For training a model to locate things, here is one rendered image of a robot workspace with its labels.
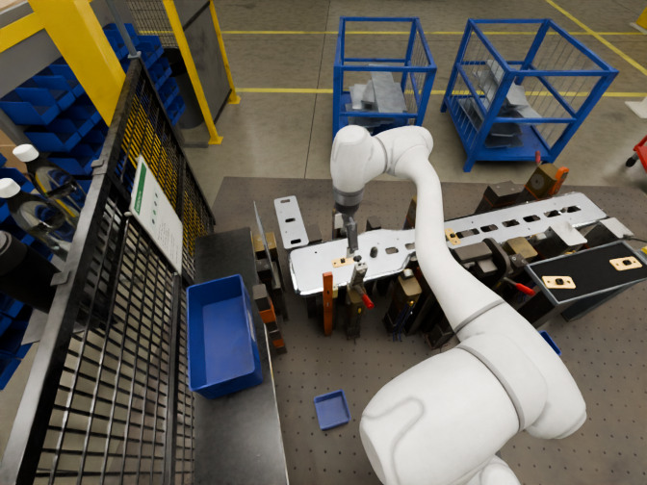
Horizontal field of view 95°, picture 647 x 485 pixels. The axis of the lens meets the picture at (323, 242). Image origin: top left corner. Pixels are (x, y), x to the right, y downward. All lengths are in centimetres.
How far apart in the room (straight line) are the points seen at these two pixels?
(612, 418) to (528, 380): 111
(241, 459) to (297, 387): 42
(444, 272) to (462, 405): 23
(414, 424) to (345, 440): 82
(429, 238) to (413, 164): 24
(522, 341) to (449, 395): 15
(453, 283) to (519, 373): 16
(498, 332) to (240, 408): 69
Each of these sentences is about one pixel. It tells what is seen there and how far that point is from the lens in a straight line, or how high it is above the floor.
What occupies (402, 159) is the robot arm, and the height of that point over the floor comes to 149.
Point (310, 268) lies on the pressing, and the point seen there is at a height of 100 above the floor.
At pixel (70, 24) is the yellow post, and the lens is 113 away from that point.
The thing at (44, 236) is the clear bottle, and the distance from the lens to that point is 76.
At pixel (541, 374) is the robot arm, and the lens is 54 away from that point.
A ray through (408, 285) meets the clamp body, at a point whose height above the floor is 107.
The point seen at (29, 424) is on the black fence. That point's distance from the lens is 54.
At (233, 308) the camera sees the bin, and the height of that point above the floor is 103.
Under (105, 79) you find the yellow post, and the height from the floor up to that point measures 157.
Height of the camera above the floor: 195
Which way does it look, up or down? 53 degrees down
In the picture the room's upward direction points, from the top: 1 degrees counter-clockwise
